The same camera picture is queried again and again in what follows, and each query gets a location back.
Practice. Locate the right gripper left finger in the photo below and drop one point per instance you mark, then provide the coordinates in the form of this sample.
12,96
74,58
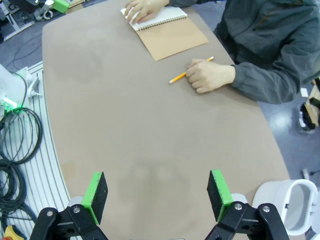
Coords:
96,200

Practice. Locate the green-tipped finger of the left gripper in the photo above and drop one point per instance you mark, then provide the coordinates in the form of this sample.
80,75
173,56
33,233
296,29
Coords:
61,5

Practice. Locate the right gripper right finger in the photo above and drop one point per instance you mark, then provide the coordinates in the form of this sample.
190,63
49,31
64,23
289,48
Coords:
218,197

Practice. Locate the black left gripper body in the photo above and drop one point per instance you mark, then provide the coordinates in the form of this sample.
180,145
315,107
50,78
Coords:
30,3

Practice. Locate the spiral notebook brown cover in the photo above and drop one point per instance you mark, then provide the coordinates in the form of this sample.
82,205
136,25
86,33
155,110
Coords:
175,37

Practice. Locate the yellow pencil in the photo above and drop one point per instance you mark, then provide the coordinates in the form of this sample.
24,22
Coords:
177,78

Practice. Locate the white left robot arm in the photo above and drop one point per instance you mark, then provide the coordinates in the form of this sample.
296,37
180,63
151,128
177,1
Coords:
8,82

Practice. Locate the person's right hand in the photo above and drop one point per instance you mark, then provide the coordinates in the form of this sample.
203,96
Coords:
147,10

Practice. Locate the person's left hand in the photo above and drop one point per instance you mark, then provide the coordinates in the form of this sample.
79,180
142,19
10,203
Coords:
212,75

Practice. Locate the white lidded trash bin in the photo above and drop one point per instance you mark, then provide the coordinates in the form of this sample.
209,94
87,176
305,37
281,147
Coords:
270,197

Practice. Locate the yellow emergency stop button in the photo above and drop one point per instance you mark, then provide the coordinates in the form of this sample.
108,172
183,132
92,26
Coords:
13,233

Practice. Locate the small white card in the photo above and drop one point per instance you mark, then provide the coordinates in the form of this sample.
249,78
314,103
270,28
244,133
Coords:
304,92

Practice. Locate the seated person in grey jacket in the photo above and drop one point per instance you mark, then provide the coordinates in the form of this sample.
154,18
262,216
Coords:
270,30

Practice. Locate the white desk leg frame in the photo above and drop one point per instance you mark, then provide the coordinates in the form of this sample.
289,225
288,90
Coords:
18,31

